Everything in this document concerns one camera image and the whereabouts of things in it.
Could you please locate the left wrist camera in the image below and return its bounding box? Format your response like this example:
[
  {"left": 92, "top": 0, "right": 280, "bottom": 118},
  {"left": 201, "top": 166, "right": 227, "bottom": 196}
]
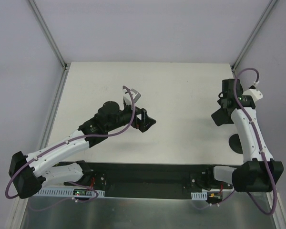
[{"left": 123, "top": 88, "right": 141, "bottom": 105}]

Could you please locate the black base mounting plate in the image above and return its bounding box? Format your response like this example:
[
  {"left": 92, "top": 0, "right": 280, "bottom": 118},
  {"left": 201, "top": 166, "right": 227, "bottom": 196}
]
[{"left": 78, "top": 162, "right": 232, "bottom": 199}]

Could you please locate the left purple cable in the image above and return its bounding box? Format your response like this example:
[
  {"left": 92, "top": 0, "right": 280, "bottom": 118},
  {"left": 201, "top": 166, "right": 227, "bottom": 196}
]
[{"left": 6, "top": 85, "right": 136, "bottom": 212}]

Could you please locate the right aluminium frame post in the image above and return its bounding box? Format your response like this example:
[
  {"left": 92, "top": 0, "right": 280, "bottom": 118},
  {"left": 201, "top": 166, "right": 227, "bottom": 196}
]
[{"left": 231, "top": 0, "right": 279, "bottom": 73}]

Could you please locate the left white cable duct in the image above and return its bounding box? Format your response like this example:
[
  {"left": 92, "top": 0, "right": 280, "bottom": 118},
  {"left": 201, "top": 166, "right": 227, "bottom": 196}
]
[{"left": 34, "top": 187, "right": 105, "bottom": 198}]

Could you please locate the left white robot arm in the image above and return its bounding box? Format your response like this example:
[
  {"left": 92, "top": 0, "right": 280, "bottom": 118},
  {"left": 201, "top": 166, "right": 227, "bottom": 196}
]
[{"left": 9, "top": 101, "right": 156, "bottom": 199}]

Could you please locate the black round-base phone stand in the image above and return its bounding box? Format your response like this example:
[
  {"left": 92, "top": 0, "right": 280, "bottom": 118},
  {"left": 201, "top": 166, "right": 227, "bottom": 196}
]
[{"left": 228, "top": 134, "right": 243, "bottom": 154}]

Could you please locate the aluminium frame post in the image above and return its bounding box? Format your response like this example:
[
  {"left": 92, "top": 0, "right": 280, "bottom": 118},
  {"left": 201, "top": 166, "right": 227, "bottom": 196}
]
[
  {"left": 27, "top": 0, "right": 68, "bottom": 70},
  {"left": 231, "top": 0, "right": 279, "bottom": 73}
]

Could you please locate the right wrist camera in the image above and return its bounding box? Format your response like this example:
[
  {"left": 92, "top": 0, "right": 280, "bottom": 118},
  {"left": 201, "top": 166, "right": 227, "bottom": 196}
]
[{"left": 243, "top": 82, "right": 263, "bottom": 103}]

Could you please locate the right white cable duct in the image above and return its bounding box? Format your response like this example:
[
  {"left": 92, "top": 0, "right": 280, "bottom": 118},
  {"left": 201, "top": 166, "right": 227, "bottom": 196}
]
[{"left": 191, "top": 191, "right": 208, "bottom": 201}]

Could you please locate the left aluminium frame post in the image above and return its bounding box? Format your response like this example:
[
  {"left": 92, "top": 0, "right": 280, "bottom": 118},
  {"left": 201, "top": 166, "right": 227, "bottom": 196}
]
[{"left": 27, "top": 0, "right": 68, "bottom": 70}]

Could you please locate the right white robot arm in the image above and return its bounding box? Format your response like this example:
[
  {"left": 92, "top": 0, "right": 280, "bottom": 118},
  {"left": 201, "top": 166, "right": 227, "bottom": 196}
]
[{"left": 205, "top": 79, "right": 284, "bottom": 192}]

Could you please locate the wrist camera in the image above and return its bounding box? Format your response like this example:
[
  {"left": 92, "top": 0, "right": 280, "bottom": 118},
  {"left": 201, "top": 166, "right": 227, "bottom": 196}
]
[
  {"left": 123, "top": 88, "right": 141, "bottom": 105},
  {"left": 243, "top": 82, "right": 263, "bottom": 103}
]

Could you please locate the white cable duct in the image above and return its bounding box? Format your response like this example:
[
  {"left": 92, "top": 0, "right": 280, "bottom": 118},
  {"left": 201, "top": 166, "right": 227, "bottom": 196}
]
[
  {"left": 34, "top": 187, "right": 105, "bottom": 198},
  {"left": 191, "top": 191, "right": 208, "bottom": 201}
]

